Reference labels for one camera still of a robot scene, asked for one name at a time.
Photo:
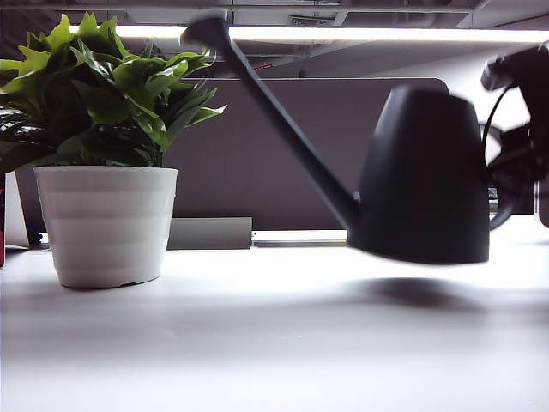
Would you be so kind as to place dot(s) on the grey partition foot bracket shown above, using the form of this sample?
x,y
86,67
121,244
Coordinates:
x,y
210,234

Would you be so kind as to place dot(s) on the white board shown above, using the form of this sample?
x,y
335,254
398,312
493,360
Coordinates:
x,y
17,214

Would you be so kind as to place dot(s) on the green leafy plant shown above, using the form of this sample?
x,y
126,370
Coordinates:
x,y
111,98

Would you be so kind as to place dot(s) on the white ribbed plant pot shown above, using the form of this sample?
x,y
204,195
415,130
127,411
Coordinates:
x,y
107,227

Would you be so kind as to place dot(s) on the dark grey desk partition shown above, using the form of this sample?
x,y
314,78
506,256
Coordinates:
x,y
257,171

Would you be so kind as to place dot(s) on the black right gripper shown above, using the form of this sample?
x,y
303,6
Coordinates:
x,y
539,107

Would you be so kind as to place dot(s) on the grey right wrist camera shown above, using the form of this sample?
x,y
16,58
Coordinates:
x,y
499,73

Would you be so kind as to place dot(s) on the red and black object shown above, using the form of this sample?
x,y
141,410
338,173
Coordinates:
x,y
2,223

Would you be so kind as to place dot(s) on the white-edged side partition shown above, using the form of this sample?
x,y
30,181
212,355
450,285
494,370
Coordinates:
x,y
542,206

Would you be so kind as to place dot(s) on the long ceiling light strip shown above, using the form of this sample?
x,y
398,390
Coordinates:
x,y
343,33

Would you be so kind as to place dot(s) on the dark grey watering can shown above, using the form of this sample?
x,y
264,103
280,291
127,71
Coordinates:
x,y
424,184

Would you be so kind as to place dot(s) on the ceiling air vent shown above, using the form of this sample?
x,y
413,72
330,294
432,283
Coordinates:
x,y
313,20

